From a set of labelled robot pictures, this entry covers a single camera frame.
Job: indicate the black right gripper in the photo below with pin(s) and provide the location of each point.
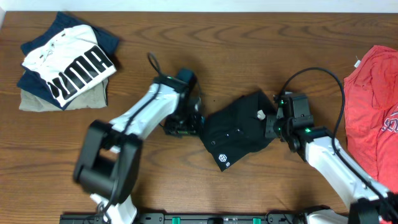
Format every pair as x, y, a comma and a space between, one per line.
270, 126

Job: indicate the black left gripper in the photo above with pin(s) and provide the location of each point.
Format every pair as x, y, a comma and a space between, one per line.
185, 126

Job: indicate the black polo shirt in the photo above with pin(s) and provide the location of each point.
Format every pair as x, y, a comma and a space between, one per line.
236, 130

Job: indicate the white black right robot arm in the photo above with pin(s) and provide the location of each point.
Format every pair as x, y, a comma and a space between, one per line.
367, 200

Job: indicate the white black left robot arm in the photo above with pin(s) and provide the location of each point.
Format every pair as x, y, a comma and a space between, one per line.
108, 164

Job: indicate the red t-shirt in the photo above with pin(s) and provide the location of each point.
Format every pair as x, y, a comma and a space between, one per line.
371, 114

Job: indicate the grey beige folded garment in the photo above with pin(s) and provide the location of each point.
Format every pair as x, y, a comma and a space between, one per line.
94, 98

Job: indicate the white shirt black letters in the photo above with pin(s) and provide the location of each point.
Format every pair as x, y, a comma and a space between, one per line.
70, 63

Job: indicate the black base rail green tabs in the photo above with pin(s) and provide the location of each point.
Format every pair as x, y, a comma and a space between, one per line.
217, 218

